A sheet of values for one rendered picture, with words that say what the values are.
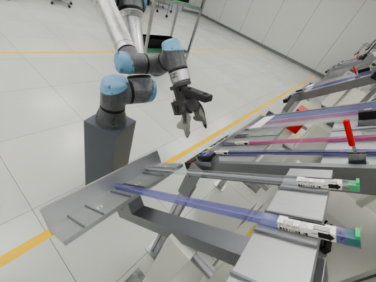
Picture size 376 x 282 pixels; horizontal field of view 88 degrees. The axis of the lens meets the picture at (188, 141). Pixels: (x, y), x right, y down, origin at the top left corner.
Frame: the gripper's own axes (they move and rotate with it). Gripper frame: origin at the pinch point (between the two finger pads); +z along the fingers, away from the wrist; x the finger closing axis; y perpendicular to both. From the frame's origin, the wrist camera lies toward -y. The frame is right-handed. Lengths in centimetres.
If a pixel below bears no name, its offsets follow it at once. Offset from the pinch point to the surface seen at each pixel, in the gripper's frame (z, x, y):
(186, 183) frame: 15.4, 14.3, 0.0
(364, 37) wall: -50, -871, -64
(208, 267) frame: 58, 11, 4
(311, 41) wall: -90, -871, 80
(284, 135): 33, -94, -3
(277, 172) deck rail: 11.0, 9.9, -31.1
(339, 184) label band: 4, 27, -46
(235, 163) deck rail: 8.8, 9.8, -19.4
